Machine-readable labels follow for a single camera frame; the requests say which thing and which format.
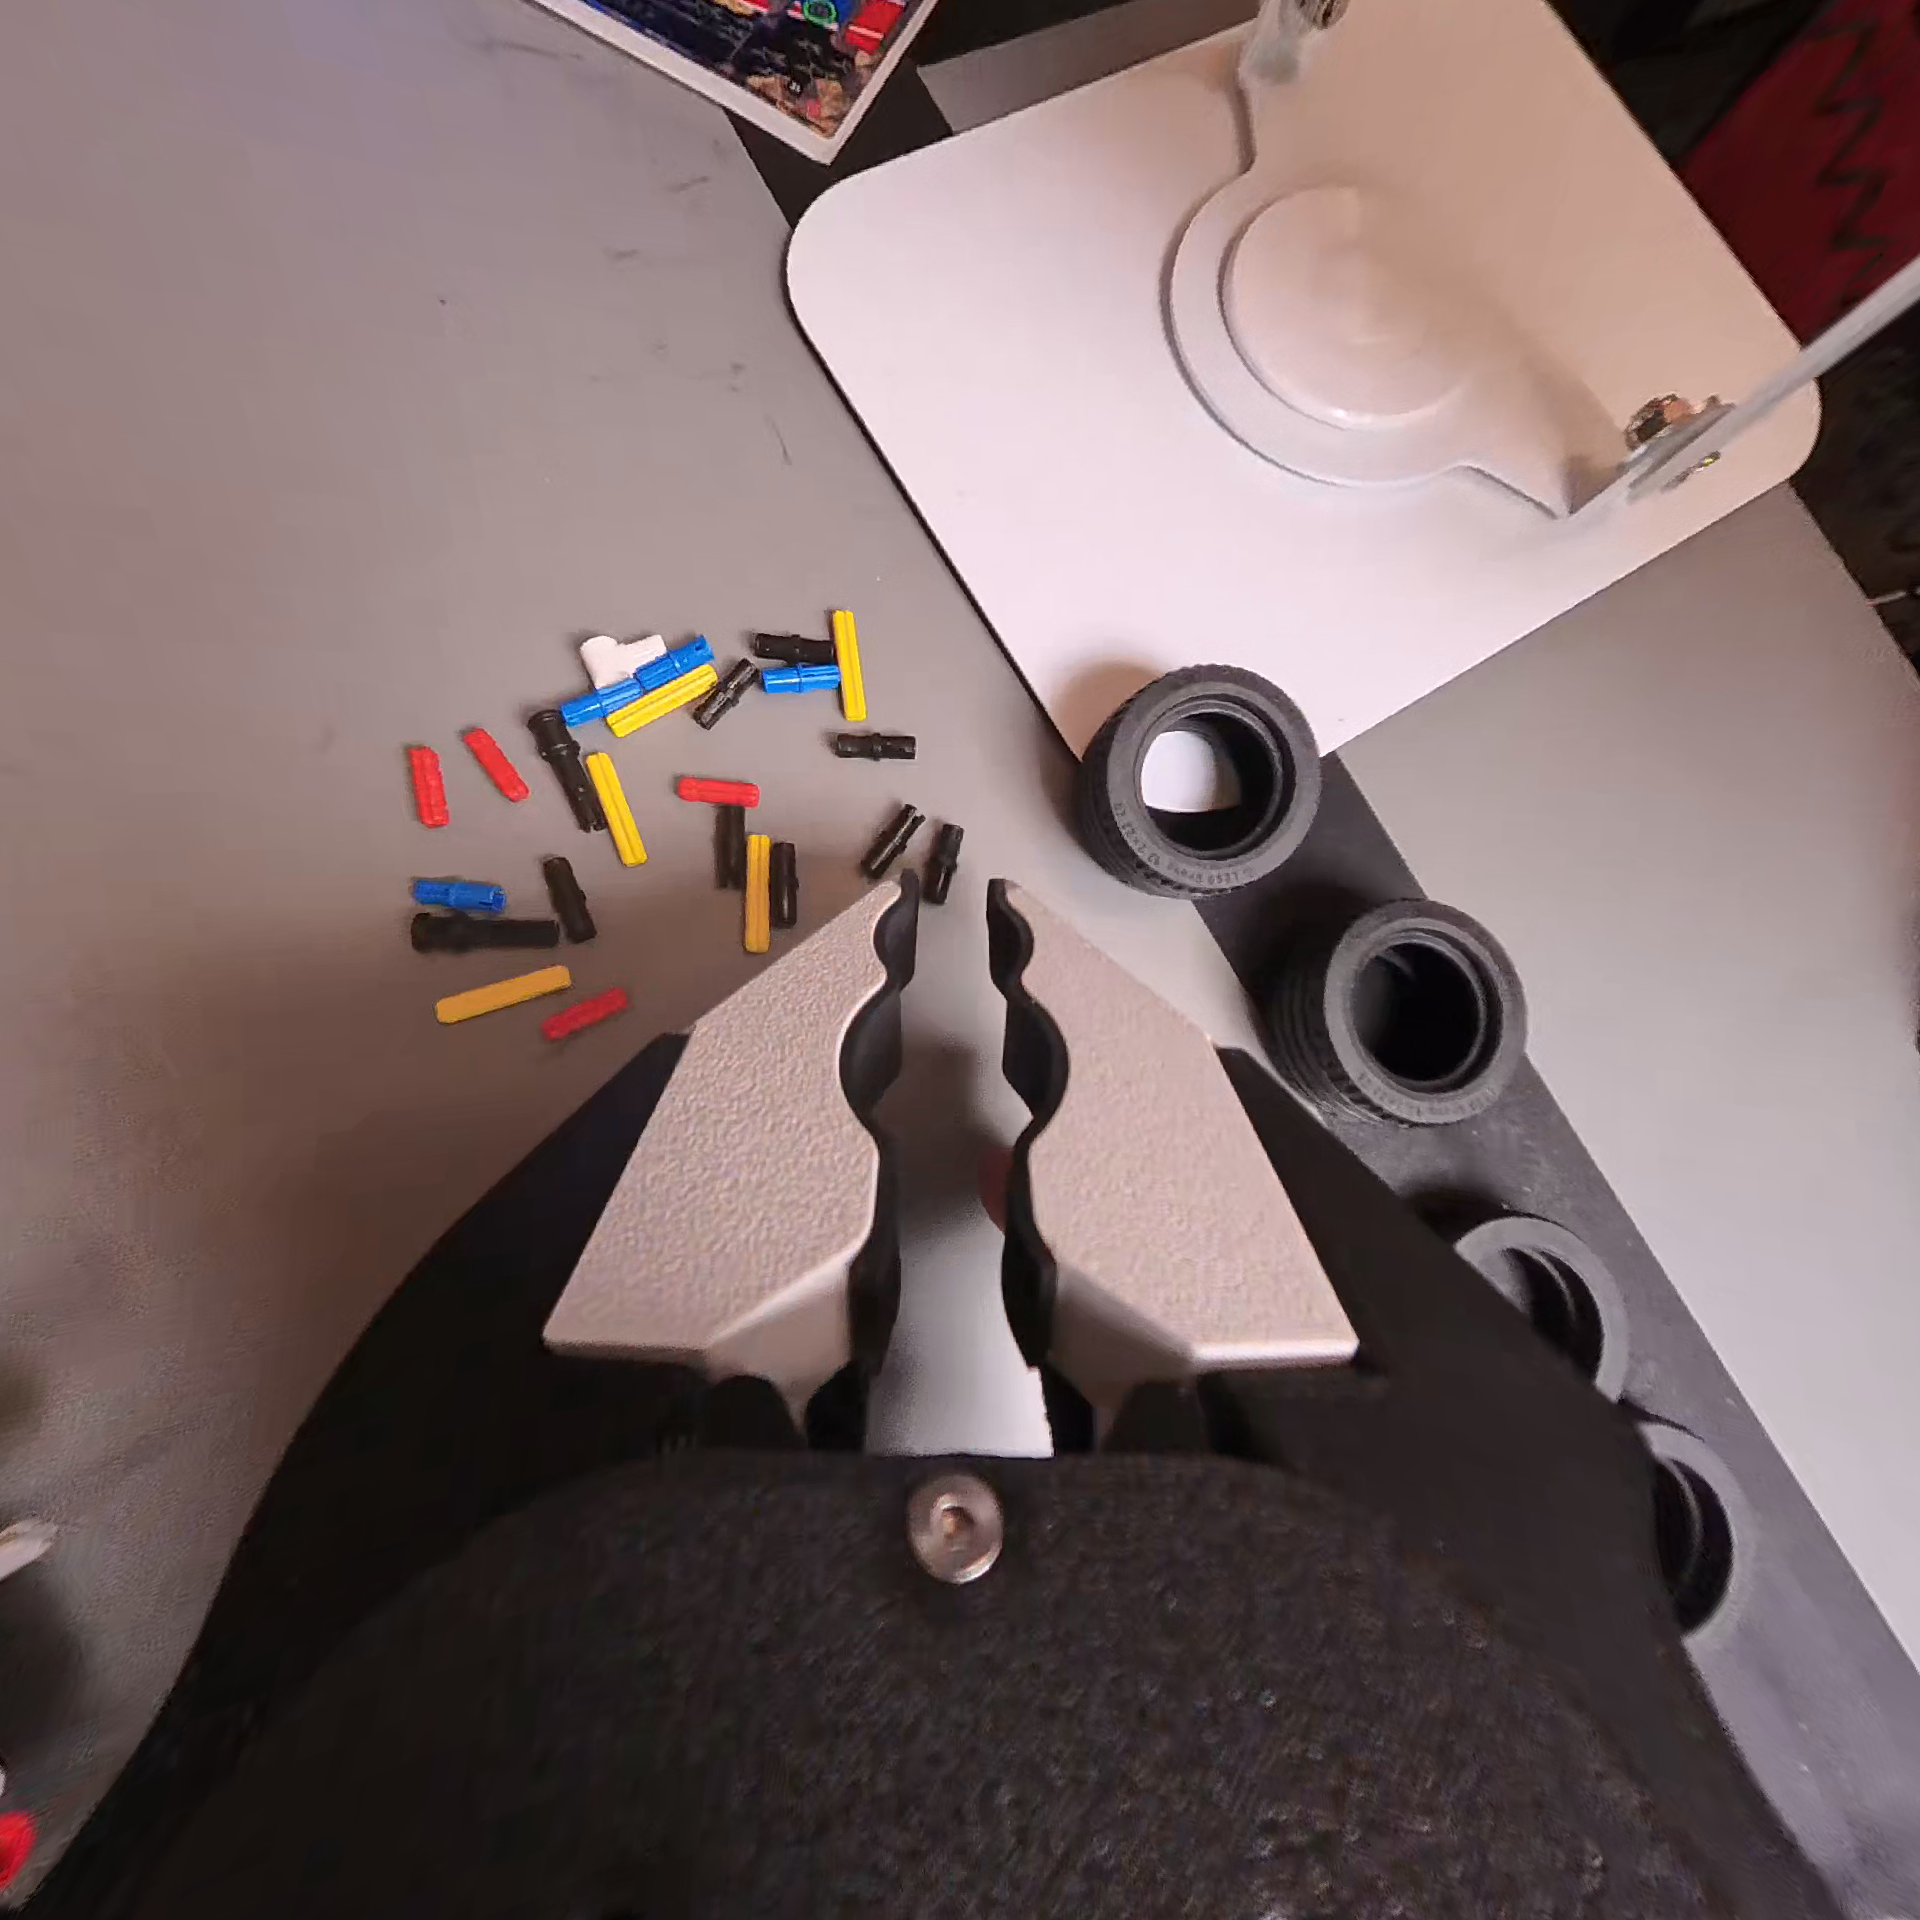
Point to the pile of lego pins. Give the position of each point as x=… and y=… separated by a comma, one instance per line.
x=661, y=702

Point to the white book stand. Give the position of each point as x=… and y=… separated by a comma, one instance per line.
x=1050, y=375

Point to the red black patterned fabric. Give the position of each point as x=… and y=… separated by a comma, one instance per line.
x=1800, y=136

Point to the black lego pin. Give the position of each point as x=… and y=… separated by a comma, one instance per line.
x=941, y=863

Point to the black rubber lego tire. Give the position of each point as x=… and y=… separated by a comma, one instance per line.
x=1589, y=1277
x=1320, y=1035
x=1716, y=1499
x=1108, y=810

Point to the Lego instruction booklet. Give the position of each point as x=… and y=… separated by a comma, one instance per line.
x=780, y=75

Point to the lego car chassis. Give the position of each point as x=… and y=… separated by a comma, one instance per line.
x=11, y=1842

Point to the person's right hand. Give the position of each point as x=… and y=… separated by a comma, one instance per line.
x=992, y=1189

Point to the row of black tyres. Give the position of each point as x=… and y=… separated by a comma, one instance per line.
x=1576, y=1154

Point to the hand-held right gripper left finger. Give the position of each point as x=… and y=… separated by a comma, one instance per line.
x=721, y=1200

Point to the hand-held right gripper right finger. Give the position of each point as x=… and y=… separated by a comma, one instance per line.
x=1184, y=1200

